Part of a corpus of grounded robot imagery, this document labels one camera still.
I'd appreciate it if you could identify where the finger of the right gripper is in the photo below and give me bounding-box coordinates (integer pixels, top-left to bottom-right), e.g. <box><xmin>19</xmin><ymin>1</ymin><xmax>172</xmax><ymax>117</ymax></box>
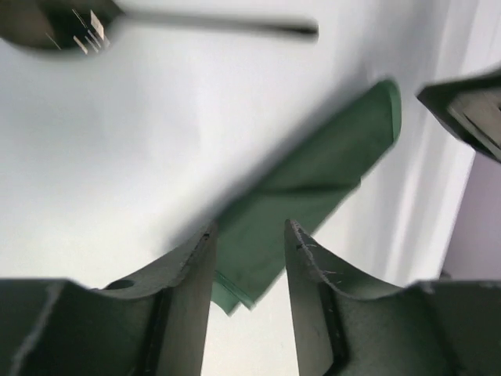
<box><xmin>416</xmin><ymin>70</ymin><xmax>500</xmax><ymax>162</ymax></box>

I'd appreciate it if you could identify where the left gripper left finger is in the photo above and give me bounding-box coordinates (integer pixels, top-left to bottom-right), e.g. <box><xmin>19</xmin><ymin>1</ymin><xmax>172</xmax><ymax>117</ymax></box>
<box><xmin>92</xmin><ymin>222</ymin><xmax>218</xmax><ymax>375</ymax></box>

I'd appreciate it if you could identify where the black spoon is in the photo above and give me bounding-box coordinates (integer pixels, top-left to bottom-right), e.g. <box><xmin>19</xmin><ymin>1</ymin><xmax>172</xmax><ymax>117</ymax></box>
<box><xmin>1</xmin><ymin>1</ymin><xmax>319</xmax><ymax>55</ymax></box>

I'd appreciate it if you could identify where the dark green cloth napkin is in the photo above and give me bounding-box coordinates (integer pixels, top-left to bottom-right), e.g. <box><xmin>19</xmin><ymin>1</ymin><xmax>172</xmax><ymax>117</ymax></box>
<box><xmin>212</xmin><ymin>79</ymin><xmax>402</xmax><ymax>315</ymax></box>

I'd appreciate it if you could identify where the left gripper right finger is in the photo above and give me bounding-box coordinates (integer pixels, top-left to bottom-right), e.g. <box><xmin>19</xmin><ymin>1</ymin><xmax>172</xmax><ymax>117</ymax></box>
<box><xmin>284</xmin><ymin>221</ymin><xmax>411</xmax><ymax>375</ymax></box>

